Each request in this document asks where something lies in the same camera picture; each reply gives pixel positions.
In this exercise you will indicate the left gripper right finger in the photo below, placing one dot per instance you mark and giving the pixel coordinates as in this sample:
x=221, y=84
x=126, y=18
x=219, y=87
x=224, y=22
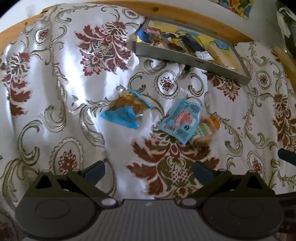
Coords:
x=213, y=182

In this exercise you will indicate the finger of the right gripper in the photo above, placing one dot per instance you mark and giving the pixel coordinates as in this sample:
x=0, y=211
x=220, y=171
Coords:
x=287, y=156

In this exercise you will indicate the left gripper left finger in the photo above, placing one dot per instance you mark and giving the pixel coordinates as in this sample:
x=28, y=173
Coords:
x=84, y=181

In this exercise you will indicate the orange tangerine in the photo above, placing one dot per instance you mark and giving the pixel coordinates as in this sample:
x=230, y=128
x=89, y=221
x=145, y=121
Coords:
x=213, y=123

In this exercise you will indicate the light blue pig packet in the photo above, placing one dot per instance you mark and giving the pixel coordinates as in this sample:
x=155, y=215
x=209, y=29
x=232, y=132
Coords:
x=182, y=120

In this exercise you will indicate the blue edged clear snack bag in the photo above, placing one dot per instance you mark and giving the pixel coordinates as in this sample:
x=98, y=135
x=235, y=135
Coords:
x=127, y=109

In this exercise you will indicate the rice cracker pack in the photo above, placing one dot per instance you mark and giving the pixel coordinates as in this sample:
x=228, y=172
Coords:
x=222, y=57

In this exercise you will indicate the dark blue snack packet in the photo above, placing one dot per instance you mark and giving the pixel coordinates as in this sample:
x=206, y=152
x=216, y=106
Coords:
x=198, y=50

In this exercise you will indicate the clear dark snack bag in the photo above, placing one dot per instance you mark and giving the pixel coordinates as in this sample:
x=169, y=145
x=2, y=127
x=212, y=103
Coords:
x=174, y=47

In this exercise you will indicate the red quail egg pack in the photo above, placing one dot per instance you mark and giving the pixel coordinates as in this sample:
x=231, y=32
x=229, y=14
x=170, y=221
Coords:
x=155, y=36

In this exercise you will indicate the yellow green candy pack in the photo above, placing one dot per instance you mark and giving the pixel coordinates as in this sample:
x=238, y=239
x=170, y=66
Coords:
x=180, y=46

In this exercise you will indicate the floral white bed cover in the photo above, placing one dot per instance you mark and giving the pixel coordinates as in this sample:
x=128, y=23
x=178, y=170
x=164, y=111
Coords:
x=69, y=66

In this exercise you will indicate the grey metal tray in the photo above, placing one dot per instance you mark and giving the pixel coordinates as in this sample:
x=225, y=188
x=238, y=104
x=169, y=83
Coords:
x=241, y=75

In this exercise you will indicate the plastic bag of clothes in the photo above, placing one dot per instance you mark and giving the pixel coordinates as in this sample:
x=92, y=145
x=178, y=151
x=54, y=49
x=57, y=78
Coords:
x=285, y=12

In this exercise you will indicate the frog drawing paper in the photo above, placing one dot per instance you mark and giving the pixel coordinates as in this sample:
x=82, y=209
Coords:
x=176, y=38

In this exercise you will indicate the landscape drawing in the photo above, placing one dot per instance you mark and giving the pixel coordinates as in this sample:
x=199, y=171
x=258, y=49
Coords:
x=239, y=7

